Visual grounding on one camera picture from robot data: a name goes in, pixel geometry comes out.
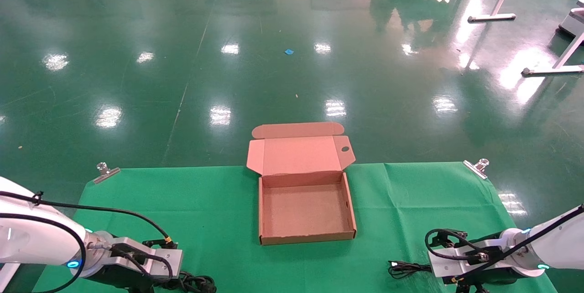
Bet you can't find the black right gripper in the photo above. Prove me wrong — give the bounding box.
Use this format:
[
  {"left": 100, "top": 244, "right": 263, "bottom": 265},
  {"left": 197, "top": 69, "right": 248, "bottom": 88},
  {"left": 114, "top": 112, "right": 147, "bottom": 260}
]
[{"left": 449, "top": 267, "right": 521, "bottom": 293}]

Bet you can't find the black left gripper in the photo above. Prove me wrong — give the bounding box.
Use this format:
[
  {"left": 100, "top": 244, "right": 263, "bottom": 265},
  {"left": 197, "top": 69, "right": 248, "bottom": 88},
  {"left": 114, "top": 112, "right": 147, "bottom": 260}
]
[{"left": 82, "top": 263, "right": 158, "bottom": 293}]

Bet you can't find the black power cable bundle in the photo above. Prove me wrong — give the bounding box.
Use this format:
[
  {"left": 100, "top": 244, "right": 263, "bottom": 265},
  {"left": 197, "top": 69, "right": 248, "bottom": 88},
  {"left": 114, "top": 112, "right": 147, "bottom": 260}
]
[{"left": 153, "top": 271, "right": 217, "bottom": 293}]

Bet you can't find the black wired computer mouse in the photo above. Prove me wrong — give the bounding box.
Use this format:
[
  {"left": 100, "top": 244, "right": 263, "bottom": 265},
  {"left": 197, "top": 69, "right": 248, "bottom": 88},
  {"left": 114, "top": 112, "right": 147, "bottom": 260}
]
[{"left": 388, "top": 260, "right": 432, "bottom": 280}]

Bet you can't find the open brown cardboard box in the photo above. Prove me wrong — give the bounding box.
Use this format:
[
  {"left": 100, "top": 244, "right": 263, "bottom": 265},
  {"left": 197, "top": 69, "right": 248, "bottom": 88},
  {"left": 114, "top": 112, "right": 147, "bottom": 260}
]
[{"left": 246, "top": 122, "right": 357, "bottom": 246}]

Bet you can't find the silver metal table clamp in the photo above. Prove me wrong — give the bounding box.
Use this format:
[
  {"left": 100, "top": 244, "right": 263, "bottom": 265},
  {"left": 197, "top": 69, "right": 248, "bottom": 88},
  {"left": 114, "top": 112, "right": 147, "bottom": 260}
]
[
  {"left": 463, "top": 158, "right": 490, "bottom": 180},
  {"left": 94, "top": 162, "right": 121, "bottom": 184}
]

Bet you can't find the green table cloth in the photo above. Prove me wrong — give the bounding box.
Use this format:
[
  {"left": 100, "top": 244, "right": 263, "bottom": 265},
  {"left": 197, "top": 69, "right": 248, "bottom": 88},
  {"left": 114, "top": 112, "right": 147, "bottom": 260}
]
[{"left": 32, "top": 162, "right": 559, "bottom": 293}]

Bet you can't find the grey machine base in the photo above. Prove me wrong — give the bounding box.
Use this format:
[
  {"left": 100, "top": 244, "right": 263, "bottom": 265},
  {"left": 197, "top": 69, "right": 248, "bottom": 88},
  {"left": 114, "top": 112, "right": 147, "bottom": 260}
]
[{"left": 558, "top": 0, "right": 584, "bottom": 37}]

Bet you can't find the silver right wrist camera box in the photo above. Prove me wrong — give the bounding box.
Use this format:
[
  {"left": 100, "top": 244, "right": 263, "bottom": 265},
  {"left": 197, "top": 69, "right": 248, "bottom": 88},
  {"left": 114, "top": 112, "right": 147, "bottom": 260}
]
[{"left": 429, "top": 237, "right": 507, "bottom": 278}]

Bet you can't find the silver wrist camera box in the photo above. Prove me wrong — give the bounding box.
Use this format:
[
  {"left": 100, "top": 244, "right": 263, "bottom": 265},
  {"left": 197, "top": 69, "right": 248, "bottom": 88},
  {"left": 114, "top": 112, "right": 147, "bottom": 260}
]
[
  {"left": 109, "top": 237, "right": 184, "bottom": 281},
  {"left": 429, "top": 237, "right": 507, "bottom": 278}
]

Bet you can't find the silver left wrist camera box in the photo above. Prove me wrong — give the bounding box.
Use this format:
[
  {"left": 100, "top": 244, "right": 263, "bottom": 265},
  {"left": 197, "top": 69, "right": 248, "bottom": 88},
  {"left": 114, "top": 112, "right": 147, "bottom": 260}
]
[{"left": 109, "top": 237, "right": 184, "bottom": 281}]

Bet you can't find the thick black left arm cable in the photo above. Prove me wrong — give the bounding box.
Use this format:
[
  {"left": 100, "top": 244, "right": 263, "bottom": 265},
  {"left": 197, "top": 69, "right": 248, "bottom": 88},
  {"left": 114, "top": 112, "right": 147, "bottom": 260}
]
[{"left": 0, "top": 213, "right": 87, "bottom": 293}]

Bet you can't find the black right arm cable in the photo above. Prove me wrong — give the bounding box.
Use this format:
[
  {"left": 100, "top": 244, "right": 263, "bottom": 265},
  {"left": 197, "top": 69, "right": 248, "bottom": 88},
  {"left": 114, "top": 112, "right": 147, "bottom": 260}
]
[{"left": 425, "top": 205, "right": 584, "bottom": 282}]

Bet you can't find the thin black left camera cable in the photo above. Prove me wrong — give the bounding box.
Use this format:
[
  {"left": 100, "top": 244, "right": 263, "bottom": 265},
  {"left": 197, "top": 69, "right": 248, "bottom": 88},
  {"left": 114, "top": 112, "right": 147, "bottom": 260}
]
[{"left": 0, "top": 190, "right": 176, "bottom": 248}]

